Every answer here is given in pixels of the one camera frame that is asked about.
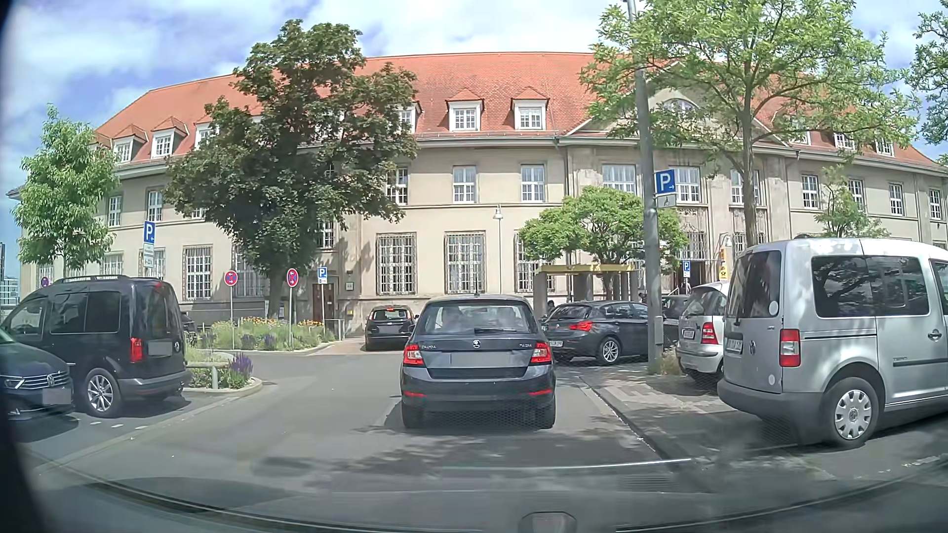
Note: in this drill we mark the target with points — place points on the small thin tree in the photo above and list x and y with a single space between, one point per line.
841 211

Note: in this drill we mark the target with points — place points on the blue parking sign on post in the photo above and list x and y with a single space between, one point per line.
149 232

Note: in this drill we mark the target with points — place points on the silver van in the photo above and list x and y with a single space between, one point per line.
837 348

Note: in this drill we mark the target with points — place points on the slim street lamp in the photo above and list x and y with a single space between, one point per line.
498 244

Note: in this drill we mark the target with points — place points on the dark parked car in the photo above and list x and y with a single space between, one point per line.
389 329

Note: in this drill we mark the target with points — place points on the grey asphalt road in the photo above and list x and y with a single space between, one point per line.
296 429

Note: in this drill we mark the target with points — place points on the black vehicle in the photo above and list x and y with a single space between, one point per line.
672 305

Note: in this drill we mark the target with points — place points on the large dark green tree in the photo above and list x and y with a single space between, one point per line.
296 163

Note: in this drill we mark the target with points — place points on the car's own bonnet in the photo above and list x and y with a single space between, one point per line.
370 518

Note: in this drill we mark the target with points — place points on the grey lamp post with sign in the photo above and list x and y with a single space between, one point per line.
649 259

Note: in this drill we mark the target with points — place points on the black van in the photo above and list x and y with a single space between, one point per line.
104 333

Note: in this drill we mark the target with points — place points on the beige building with red roof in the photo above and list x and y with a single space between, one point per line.
489 185

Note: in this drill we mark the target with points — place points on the low metal railing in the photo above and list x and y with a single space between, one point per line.
211 365

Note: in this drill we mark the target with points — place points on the dark grey saloon car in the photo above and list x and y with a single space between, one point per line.
592 329

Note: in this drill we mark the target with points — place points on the dark blue car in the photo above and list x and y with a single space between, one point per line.
26 374

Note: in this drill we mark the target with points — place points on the flower bed with bushes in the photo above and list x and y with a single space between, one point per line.
259 334

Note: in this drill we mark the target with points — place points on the low round-crowned tree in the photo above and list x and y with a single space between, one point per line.
604 226

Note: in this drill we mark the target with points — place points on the silver car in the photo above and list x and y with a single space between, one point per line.
703 348

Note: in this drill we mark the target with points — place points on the shelter with yellow roof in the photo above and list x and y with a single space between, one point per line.
585 269

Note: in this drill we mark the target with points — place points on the small blue parking sign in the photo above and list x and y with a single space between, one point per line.
686 267
323 275

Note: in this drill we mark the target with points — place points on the tall light green tree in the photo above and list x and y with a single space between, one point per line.
748 89

